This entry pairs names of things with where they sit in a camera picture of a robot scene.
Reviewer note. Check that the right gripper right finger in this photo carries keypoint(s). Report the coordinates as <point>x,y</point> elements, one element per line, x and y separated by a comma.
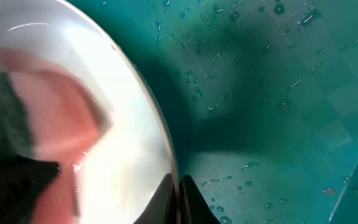
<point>193,207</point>

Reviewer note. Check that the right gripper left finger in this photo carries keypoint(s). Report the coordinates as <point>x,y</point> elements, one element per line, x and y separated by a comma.
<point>162,208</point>

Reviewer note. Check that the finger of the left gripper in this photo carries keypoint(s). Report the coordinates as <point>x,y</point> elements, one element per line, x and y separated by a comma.
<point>22,180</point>

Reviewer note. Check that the light blue round plate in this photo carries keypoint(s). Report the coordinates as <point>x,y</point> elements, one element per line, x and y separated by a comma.
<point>121,171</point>

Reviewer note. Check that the green and pink sponge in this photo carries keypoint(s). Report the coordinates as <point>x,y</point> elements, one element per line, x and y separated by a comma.
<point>46,114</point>

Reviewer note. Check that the teal plastic serving tray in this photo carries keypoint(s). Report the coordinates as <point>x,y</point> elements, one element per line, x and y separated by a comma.
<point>260,97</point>

